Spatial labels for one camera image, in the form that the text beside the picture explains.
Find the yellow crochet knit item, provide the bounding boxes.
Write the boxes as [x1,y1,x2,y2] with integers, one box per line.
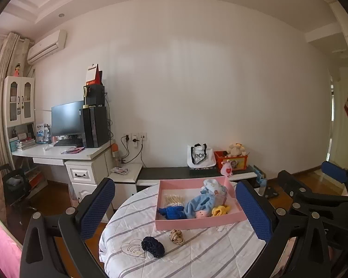
[211,205,231,217]

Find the dark navy knit scrunchie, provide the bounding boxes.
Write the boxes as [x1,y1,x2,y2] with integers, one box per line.
[141,237,165,259]

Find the light blue fluffy towel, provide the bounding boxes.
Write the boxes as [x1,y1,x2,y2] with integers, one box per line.
[184,194,215,219]

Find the light blue printed baby hat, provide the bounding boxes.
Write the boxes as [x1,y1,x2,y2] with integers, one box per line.
[200,179,228,207]

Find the blue crochet knit item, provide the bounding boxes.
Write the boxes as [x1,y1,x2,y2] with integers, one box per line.
[158,206,187,220]

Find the beige leopard scrunchie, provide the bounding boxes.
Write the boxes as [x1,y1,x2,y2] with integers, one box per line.
[169,229,185,245]

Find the bag of cotton swabs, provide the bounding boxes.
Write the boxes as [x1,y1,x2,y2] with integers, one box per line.
[164,194,185,208]

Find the pink bedding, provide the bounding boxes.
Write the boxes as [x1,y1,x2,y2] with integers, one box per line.
[0,226,22,277]

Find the black office chair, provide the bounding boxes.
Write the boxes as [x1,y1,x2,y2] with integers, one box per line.
[0,164,37,212]

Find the blue tissue box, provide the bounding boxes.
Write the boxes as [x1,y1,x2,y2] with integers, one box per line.
[253,165,267,188]

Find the round table striped quilt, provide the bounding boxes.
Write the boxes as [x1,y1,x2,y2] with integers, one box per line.
[99,186,265,277]

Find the white desk with drawers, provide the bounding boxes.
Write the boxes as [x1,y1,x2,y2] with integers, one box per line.
[12,142,113,201]

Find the pink booklet on desk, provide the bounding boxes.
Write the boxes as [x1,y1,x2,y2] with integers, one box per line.
[61,147,85,154]

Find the low black white tv bench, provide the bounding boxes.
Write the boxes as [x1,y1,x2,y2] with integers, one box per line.
[106,163,259,209]

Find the red cartoon storage box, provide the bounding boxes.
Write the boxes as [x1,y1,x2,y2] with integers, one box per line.
[214,151,248,171]

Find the floral pouch on side table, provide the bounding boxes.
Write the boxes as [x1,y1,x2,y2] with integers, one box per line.
[110,166,129,175]

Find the black keyboard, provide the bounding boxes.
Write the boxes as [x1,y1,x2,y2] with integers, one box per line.
[55,138,83,148]

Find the pink heart plush toy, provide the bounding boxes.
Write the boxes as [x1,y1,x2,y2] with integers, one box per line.
[221,160,233,178]

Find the stack of books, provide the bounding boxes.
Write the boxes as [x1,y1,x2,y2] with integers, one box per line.
[16,139,36,151]

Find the blue white carton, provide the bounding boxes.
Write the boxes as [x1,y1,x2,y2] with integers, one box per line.
[35,123,51,144]

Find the beige plush toy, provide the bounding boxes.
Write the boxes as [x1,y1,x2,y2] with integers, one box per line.
[227,143,247,158]

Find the orange capped bottle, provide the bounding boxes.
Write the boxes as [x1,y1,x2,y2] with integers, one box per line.
[111,143,120,166]

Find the black computer tower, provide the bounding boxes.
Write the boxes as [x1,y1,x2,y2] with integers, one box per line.
[80,106,110,148]

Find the black computer monitor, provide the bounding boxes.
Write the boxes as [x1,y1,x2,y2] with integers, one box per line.
[51,101,83,136]

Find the pink shallow tray box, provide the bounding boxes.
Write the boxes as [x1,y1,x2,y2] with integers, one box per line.
[155,176,246,230]

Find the black box on tower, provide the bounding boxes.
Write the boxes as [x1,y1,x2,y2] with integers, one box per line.
[83,84,105,107]

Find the white glass door cabinet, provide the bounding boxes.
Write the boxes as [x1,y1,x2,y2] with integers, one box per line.
[3,76,35,128]

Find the red white paper bag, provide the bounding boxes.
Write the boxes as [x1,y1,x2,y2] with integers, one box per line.
[85,63,102,86]

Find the small doll figurine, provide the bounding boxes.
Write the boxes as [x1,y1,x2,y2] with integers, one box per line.
[13,63,21,77]

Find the black power cables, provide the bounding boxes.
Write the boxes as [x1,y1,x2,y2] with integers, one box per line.
[120,134,146,166]

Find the white tote bag black handles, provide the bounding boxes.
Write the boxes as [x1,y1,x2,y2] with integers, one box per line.
[187,143,216,169]

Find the wall power sockets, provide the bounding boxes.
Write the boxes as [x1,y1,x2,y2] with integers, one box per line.
[122,133,148,148]

